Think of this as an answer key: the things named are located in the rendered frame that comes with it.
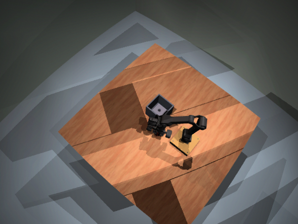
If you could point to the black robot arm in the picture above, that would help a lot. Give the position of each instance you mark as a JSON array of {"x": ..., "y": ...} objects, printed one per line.
[{"x": 164, "y": 121}]

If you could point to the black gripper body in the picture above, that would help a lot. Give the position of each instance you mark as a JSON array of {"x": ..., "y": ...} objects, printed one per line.
[{"x": 160, "y": 131}]

